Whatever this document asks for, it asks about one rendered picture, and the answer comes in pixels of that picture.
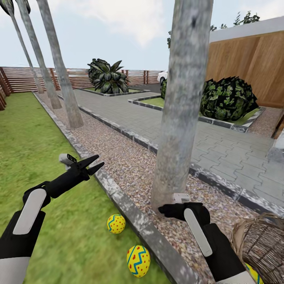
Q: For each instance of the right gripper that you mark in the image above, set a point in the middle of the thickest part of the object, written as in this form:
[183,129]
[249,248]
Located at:
[170,210]

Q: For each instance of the easter egg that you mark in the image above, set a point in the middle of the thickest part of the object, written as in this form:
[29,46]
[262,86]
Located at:
[254,274]
[138,260]
[116,223]

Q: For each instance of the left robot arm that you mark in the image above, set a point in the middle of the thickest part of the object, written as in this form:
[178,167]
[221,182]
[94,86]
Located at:
[19,238]

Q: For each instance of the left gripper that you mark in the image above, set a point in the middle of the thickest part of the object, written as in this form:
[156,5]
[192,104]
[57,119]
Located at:
[78,173]

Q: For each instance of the wicker basket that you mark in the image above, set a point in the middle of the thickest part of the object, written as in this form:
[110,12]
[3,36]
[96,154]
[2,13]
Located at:
[240,232]

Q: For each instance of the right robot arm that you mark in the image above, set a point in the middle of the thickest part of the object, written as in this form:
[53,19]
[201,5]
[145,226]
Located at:
[223,262]

